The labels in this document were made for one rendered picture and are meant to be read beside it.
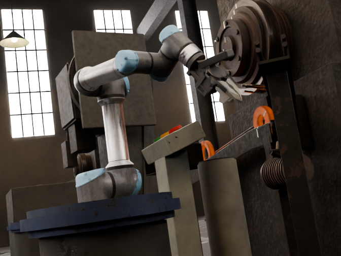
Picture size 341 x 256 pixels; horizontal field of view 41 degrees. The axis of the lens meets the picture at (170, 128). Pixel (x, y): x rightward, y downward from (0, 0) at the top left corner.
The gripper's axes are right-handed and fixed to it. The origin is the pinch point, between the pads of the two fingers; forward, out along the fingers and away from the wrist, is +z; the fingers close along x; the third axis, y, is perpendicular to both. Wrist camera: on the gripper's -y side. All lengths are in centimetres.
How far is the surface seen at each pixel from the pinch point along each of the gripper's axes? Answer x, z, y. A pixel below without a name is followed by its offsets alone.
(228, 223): 21.6, 27.2, 19.5
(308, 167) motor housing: -35.3, 26.8, 21.2
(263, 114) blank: -69, -8, 38
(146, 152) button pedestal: 27.9, -3.8, 19.7
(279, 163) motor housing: -31.3, 18.4, 26.6
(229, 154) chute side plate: -78, -12, 75
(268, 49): -66, -25, 11
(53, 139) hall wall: -536, -519, 784
